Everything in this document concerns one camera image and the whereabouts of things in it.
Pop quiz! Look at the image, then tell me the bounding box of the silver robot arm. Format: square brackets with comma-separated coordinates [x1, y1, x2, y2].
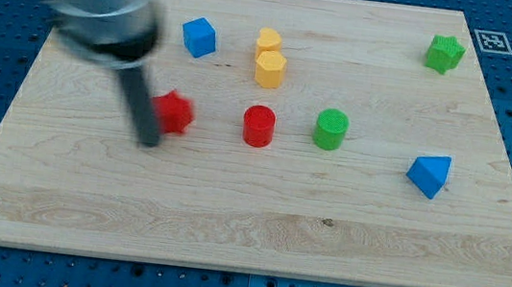
[43, 0, 161, 70]

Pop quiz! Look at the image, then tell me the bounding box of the red star block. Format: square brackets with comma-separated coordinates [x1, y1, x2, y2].
[152, 89, 195, 134]

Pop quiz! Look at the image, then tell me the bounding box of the green star block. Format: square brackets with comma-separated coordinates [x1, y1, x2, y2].
[425, 35, 466, 75]

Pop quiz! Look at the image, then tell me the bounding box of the red cylinder block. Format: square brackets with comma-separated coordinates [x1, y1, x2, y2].
[242, 105, 277, 148]

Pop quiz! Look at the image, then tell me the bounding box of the wooden board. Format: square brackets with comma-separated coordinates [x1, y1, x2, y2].
[0, 0, 512, 287]

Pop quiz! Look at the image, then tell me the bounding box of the green cylinder block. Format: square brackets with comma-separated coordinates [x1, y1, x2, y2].
[312, 108, 350, 151]

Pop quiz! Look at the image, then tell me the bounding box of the yellow hexagon block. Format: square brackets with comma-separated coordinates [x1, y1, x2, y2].
[255, 50, 287, 89]

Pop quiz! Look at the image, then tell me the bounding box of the yellow heart block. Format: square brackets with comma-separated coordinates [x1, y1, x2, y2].
[255, 27, 282, 59]

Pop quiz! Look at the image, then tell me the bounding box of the black pusher rod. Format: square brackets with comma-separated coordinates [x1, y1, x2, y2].
[117, 66, 161, 148]

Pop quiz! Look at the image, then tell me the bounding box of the blue cube block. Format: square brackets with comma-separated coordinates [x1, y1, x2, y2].
[183, 17, 216, 58]

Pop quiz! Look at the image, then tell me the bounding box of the blue triangle block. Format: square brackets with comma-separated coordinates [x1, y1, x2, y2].
[406, 155, 452, 200]

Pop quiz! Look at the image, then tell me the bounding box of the white fiducial marker tag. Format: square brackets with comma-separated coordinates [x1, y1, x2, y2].
[475, 29, 512, 56]

